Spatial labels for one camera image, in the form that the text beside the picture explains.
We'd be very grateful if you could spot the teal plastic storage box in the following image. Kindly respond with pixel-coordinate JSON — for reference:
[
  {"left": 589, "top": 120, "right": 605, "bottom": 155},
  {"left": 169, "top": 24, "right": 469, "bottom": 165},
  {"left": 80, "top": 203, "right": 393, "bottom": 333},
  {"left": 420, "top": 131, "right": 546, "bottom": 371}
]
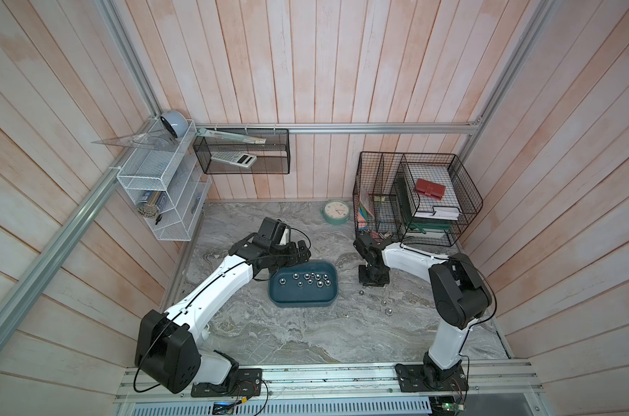
[{"left": 268, "top": 260, "right": 339, "bottom": 308}]

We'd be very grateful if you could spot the white wire wall shelf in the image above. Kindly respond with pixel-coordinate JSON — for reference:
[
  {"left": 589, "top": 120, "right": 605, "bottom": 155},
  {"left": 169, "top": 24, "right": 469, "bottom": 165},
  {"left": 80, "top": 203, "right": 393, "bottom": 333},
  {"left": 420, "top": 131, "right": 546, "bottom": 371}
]
[{"left": 117, "top": 119, "right": 210, "bottom": 242}]

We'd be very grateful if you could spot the white calculator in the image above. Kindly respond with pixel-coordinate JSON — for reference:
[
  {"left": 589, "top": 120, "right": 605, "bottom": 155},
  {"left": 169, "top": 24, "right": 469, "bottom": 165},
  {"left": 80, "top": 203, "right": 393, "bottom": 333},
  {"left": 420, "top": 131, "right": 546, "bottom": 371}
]
[{"left": 212, "top": 152, "right": 257, "bottom": 169}]

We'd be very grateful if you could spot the clear triangle ruler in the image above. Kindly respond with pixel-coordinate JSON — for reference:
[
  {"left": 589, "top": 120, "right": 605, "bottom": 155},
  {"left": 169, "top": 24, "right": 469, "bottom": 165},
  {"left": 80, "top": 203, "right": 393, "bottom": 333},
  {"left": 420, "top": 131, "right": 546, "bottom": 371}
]
[{"left": 94, "top": 130, "right": 180, "bottom": 152}]

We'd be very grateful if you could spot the blue round speaker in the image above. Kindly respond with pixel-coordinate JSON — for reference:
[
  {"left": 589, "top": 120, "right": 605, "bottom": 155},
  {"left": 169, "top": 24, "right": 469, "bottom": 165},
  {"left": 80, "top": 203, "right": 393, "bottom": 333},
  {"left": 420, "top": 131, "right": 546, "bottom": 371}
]
[{"left": 160, "top": 110, "right": 189, "bottom": 139}]

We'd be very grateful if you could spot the stack of books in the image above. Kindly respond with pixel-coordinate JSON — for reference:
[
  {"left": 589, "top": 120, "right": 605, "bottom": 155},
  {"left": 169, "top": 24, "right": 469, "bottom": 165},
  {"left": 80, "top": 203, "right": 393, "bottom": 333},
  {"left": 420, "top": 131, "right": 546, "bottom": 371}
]
[{"left": 394, "top": 162, "right": 463, "bottom": 239}]

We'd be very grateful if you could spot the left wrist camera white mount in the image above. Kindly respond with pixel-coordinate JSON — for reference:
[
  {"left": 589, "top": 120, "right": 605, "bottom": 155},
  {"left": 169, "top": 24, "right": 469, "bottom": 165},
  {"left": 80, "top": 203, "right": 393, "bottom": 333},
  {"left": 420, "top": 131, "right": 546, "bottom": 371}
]
[{"left": 279, "top": 227, "right": 290, "bottom": 246}]

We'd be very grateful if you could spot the black wire wall basket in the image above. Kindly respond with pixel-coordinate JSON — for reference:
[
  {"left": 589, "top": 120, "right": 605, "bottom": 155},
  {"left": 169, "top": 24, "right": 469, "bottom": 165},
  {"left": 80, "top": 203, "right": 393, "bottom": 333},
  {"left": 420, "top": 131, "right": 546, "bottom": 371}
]
[{"left": 192, "top": 128, "right": 291, "bottom": 175}]

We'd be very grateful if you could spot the green round clock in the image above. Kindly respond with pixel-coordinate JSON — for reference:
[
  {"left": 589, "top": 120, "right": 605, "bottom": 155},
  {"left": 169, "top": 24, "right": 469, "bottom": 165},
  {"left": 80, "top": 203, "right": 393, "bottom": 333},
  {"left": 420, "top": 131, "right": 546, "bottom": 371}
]
[{"left": 321, "top": 199, "right": 351, "bottom": 225}]

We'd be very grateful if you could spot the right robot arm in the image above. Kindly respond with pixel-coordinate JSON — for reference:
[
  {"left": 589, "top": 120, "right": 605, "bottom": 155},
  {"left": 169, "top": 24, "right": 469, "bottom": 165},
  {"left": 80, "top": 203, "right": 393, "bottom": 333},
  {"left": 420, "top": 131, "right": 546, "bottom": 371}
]
[{"left": 354, "top": 233, "right": 493, "bottom": 393}]

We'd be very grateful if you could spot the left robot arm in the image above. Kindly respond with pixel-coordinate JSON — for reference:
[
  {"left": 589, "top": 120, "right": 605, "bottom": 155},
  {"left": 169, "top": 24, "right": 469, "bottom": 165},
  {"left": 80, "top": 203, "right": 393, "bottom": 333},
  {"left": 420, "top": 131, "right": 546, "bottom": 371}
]
[{"left": 135, "top": 240, "right": 311, "bottom": 393}]

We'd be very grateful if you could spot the black wire desk organizer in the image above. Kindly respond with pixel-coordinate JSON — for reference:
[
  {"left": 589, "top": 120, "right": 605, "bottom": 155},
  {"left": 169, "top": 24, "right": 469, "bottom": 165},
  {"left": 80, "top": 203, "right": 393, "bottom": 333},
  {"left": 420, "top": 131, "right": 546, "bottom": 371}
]
[{"left": 353, "top": 151, "right": 484, "bottom": 247}]

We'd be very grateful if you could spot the red notebook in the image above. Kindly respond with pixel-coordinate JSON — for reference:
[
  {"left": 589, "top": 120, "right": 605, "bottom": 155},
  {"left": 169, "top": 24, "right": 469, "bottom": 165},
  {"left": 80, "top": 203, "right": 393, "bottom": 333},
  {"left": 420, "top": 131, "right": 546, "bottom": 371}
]
[{"left": 414, "top": 179, "right": 446, "bottom": 200}]

